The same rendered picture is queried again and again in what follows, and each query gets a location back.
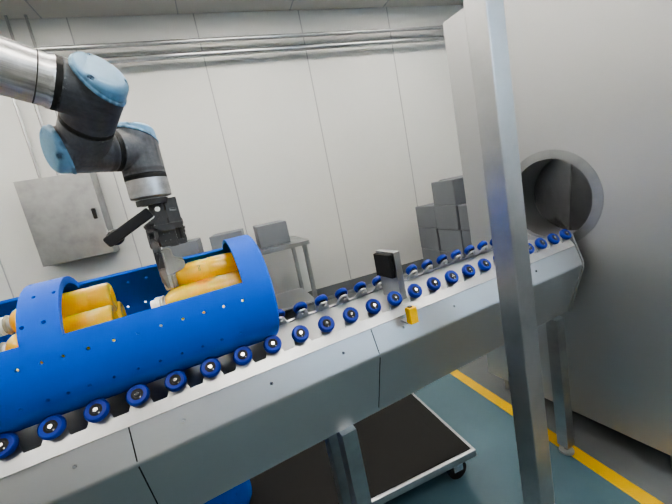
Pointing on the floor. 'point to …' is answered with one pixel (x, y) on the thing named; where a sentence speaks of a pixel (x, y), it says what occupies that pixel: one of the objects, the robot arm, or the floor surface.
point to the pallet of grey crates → (444, 221)
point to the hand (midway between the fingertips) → (165, 282)
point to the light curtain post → (510, 241)
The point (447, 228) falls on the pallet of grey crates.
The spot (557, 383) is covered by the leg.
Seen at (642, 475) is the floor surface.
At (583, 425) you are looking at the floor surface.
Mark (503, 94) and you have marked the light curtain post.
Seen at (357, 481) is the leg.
